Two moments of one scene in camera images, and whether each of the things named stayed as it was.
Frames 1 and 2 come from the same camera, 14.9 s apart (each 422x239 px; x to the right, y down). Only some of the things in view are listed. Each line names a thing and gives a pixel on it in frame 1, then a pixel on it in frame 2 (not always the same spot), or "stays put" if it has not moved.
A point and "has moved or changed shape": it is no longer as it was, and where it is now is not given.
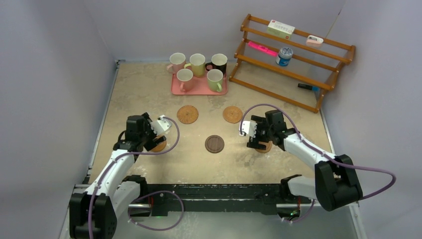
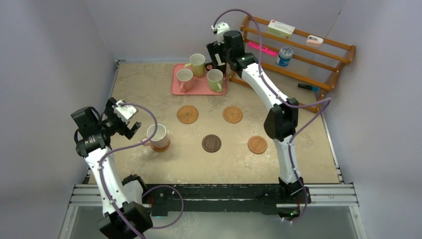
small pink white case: x=313 y=41 stays put
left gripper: x=148 y=124 to x=111 y=110
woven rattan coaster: x=187 y=114 stays put
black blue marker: x=310 y=87 stays put
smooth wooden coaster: x=268 y=146 has moved or changed shape
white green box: x=281 y=30 stays put
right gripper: x=254 y=139 to x=215 y=49
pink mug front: x=185 y=76 stays put
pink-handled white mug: x=178 y=61 has moved or changed shape
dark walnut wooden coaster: x=214 y=144 stays put
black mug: x=219 y=61 stays put
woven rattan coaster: x=233 y=114 stays put
